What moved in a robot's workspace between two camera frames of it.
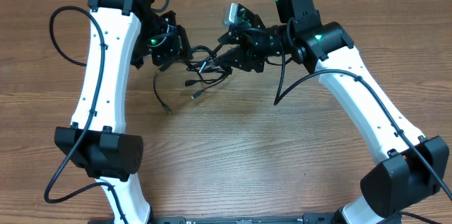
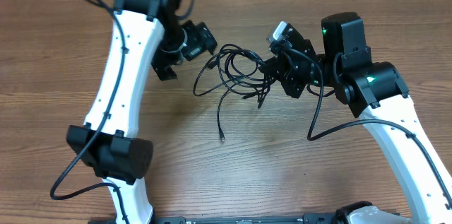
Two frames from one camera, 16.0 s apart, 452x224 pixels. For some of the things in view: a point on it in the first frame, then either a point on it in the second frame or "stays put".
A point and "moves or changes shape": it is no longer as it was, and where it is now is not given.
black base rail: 305,219 stays put
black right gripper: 245,58 -> 285,75
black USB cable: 207,67 moves or changes shape
